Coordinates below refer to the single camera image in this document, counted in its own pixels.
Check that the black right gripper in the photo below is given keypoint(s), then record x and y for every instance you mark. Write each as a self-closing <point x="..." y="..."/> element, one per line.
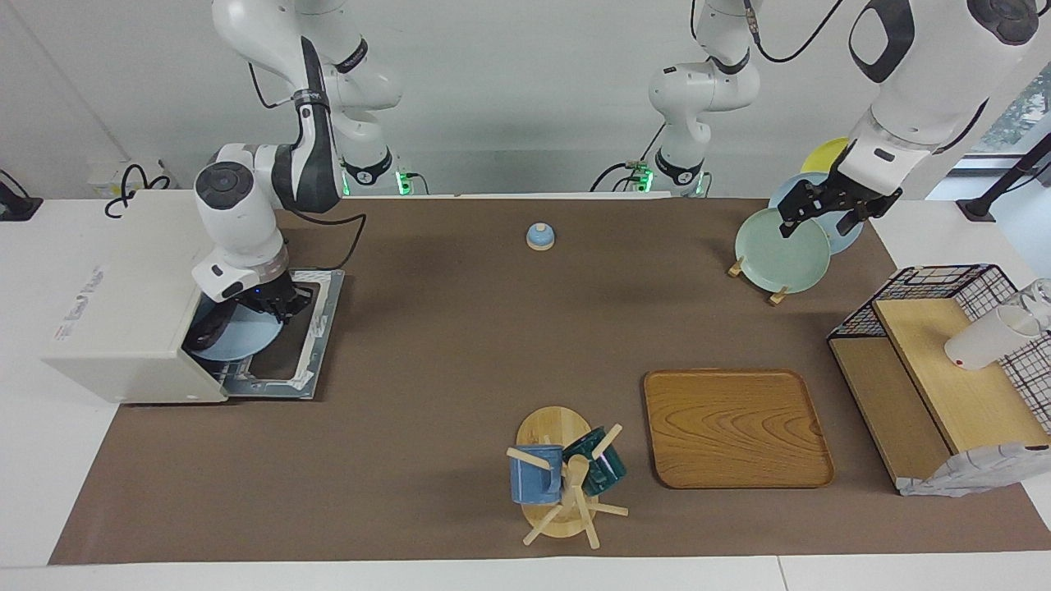
<point x="279" y="297"/>

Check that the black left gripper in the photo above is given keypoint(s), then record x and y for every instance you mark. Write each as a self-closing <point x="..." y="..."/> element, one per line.
<point x="836" y="193"/>

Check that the glass oven door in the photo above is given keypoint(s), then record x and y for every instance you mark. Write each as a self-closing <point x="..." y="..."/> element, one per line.
<point x="316" y="336"/>

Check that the dark purple eggplant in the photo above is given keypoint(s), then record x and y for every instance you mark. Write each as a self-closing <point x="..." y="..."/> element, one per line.
<point x="209" y="338"/>

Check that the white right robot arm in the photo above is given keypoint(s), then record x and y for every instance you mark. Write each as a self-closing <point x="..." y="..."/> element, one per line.
<point x="246" y="222"/>

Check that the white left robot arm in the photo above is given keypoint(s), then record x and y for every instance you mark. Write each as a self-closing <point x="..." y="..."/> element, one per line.
<point x="928" y="82"/>

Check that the white toaster oven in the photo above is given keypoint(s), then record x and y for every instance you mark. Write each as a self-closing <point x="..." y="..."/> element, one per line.
<point x="123" y="328"/>

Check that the light blue racked plate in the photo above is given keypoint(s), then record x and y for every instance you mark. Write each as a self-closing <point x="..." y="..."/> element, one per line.
<point x="846" y="240"/>

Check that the pale green plate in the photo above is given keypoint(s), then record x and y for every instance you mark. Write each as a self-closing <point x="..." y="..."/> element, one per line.
<point x="780" y="254"/>

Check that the yellow plate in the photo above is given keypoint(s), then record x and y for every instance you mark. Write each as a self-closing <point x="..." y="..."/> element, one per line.
<point x="821" y="156"/>

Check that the wooden plate rack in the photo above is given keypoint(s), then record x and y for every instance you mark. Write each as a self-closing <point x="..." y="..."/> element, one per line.
<point x="777" y="297"/>

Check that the black stand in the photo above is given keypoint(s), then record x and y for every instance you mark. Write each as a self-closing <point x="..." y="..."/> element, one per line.
<point x="998" y="193"/>

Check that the wooden step shelf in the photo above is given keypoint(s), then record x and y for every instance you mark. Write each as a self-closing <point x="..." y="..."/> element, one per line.
<point x="928" y="386"/>

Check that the brown table mat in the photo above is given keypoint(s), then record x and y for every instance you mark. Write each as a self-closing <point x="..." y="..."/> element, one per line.
<point x="493" y="345"/>

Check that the white cup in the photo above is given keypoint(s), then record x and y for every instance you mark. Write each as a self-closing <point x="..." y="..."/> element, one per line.
<point x="981" y="345"/>

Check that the wooden serving tray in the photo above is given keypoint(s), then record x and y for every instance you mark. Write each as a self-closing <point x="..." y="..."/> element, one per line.
<point x="735" y="427"/>

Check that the clear glass cup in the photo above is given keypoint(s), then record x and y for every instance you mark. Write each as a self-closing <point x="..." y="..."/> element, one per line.
<point x="1039" y="300"/>

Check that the wooden mug tree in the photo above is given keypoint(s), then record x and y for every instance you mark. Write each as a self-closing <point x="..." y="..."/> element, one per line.
<point x="552" y="427"/>

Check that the blue mug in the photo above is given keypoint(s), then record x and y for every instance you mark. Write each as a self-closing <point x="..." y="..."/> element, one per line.
<point x="532" y="480"/>

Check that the white checked fabric liner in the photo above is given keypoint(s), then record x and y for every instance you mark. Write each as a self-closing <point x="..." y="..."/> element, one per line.
<point x="969" y="472"/>

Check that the black device on table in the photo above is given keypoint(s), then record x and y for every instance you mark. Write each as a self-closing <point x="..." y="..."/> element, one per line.
<point x="15" y="205"/>

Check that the dark green mug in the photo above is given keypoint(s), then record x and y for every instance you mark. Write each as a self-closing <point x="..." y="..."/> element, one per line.
<point x="608" y="468"/>

